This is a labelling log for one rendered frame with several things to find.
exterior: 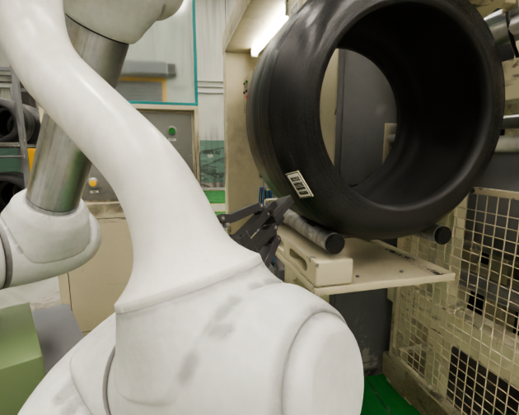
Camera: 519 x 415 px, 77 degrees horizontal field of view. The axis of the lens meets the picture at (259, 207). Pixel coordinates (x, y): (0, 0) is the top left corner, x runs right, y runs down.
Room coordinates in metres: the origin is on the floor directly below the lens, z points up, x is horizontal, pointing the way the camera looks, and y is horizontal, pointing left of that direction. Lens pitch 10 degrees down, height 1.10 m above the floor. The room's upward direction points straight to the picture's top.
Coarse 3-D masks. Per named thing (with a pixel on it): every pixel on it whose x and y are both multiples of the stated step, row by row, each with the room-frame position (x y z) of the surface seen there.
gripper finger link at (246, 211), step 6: (252, 204) 0.49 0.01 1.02; (258, 204) 0.49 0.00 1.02; (240, 210) 0.46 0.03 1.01; (246, 210) 0.47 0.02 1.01; (252, 210) 0.48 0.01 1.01; (258, 210) 0.49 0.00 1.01; (222, 216) 0.43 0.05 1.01; (228, 216) 0.44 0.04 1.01; (234, 216) 0.45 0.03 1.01; (240, 216) 0.45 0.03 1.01; (246, 216) 0.47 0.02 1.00; (222, 222) 0.43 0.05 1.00
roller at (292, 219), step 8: (288, 216) 0.91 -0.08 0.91; (296, 216) 0.88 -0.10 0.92; (288, 224) 0.90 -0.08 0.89; (296, 224) 0.85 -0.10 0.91; (304, 224) 0.80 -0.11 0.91; (312, 224) 0.78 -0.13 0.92; (304, 232) 0.79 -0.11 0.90; (312, 232) 0.74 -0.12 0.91; (320, 232) 0.71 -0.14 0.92; (328, 232) 0.70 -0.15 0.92; (312, 240) 0.75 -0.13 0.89; (320, 240) 0.70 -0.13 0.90; (328, 240) 0.67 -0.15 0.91; (336, 240) 0.68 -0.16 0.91; (328, 248) 0.67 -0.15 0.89; (336, 248) 0.68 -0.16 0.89
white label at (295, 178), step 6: (288, 174) 0.65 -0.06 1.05; (294, 174) 0.64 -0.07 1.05; (300, 174) 0.63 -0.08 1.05; (294, 180) 0.65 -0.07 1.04; (300, 180) 0.64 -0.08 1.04; (294, 186) 0.66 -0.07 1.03; (300, 186) 0.65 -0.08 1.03; (306, 186) 0.63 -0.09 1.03; (300, 192) 0.66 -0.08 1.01; (306, 192) 0.64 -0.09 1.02
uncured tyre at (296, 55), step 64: (320, 0) 0.67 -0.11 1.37; (384, 0) 0.67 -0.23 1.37; (448, 0) 0.70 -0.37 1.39; (320, 64) 0.64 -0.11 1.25; (384, 64) 0.99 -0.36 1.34; (448, 64) 0.90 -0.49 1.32; (256, 128) 0.74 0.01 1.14; (320, 128) 0.63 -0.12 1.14; (448, 128) 0.93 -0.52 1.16; (320, 192) 0.65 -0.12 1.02; (384, 192) 0.98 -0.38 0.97; (448, 192) 0.71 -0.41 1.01
